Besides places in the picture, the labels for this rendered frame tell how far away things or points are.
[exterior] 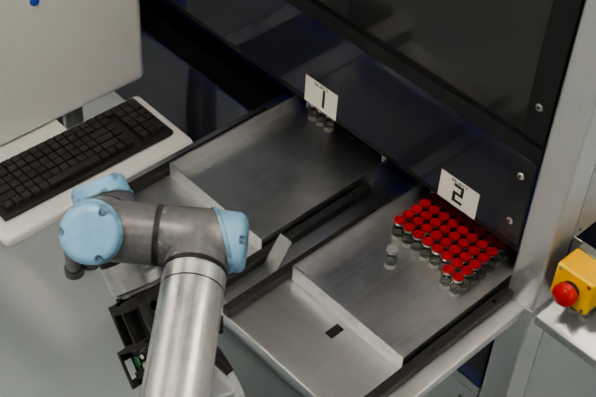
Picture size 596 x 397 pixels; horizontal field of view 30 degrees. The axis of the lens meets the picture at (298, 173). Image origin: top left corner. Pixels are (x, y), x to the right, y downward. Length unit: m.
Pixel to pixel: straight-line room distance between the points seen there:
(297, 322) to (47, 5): 0.79
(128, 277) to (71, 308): 1.64
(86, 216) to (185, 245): 0.12
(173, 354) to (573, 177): 0.76
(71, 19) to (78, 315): 1.04
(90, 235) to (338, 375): 0.64
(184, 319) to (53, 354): 1.75
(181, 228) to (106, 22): 1.06
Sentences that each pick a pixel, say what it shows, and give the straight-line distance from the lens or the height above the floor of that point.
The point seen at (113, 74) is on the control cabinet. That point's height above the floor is 0.85.
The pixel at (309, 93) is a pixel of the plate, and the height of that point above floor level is 1.01.
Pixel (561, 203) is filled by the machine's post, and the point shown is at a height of 1.14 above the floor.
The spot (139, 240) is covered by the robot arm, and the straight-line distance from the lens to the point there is 1.32.
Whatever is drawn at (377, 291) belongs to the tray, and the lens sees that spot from 1.93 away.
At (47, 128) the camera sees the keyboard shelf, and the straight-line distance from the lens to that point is 2.37.
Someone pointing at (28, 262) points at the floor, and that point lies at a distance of 3.20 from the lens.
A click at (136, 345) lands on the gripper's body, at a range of 1.44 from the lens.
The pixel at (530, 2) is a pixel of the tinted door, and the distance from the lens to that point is 1.66.
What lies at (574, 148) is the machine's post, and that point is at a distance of 1.70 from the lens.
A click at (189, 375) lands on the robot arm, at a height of 1.36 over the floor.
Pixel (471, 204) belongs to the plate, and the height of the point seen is 1.02.
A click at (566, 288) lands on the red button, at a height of 1.01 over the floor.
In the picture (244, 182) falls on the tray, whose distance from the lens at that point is 2.10.
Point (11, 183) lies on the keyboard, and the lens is 2.21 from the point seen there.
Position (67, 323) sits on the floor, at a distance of 3.04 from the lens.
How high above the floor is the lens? 2.33
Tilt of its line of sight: 43 degrees down
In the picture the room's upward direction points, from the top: 4 degrees clockwise
